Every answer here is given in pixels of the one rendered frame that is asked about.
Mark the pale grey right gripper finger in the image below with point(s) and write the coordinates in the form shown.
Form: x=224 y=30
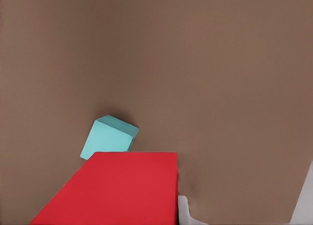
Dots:
x=183 y=211

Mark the red wooden cube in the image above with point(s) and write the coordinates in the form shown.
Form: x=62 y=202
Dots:
x=122 y=190

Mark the blue wooden cube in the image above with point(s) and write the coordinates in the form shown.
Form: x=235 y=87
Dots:
x=107 y=139

